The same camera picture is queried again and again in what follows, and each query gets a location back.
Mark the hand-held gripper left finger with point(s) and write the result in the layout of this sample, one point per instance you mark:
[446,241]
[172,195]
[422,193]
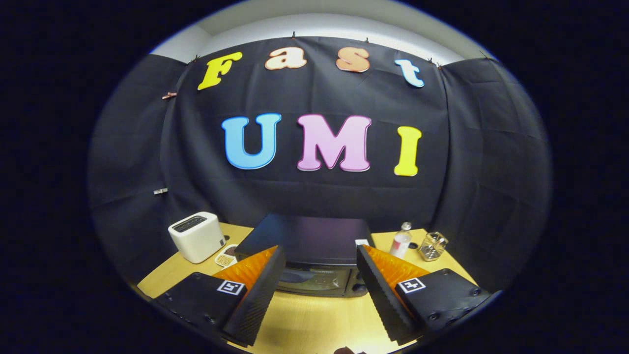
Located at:
[258,295]

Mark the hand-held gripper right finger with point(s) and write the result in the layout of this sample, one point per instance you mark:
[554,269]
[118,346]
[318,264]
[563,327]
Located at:
[381,295]

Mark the black toaster oven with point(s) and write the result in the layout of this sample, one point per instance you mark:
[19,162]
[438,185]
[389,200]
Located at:
[314,236]

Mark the white bread toaster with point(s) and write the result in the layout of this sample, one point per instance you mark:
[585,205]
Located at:
[196,241]

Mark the divided dish of beans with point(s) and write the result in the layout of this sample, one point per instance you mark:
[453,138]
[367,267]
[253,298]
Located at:
[226,258]

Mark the clear plastic bottle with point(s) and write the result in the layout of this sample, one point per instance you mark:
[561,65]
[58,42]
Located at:
[400,243]

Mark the silver cloth clip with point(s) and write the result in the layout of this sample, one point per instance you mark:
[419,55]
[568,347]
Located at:
[160,191]

